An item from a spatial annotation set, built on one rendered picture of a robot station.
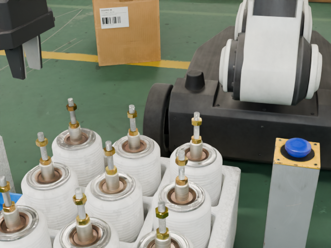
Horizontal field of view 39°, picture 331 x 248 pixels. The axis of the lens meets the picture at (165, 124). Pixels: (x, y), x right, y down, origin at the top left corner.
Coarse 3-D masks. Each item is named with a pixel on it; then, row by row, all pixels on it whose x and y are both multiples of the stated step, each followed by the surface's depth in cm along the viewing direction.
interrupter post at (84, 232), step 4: (76, 224) 67; (88, 224) 67; (76, 228) 68; (80, 228) 67; (84, 228) 67; (88, 228) 67; (80, 232) 67; (84, 232) 67; (88, 232) 68; (92, 232) 69; (80, 236) 68; (84, 236) 68; (88, 236) 68; (92, 236) 69; (80, 240) 68; (84, 240) 68; (88, 240) 68
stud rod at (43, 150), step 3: (39, 132) 77; (42, 132) 77; (39, 135) 77; (42, 135) 77; (39, 138) 77; (42, 138) 77; (39, 141) 77; (42, 147) 78; (45, 147) 78; (42, 150) 78; (45, 150) 78; (42, 153) 78; (45, 153) 79; (42, 156) 79; (45, 156) 79; (42, 159) 79; (45, 159) 79
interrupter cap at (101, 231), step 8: (72, 224) 71; (96, 224) 71; (104, 224) 71; (64, 232) 70; (72, 232) 70; (96, 232) 70; (104, 232) 69; (64, 240) 68; (72, 240) 68; (96, 240) 68; (104, 240) 68
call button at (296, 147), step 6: (294, 138) 76; (300, 138) 76; (288, 144) 74; (294, 144) 74; (300, 144) 74; (306, 144) 74; (288, 150) 74; (294, 150) 73; (300, 150) 73; (306, 150) 73; (294, 156) 74; (300, 156) 74
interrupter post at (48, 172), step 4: (40, 164) 80; (52, 164) 80; (40, 168) 80; (44, 168) 79; (48, 168) 79; (52, 168) 80; (44, 172) 80; (48, 172) 80; (52, 172) 80; (44, 176) 80; (48, 176) 80; (52, 176) 81; (48, 180) 81
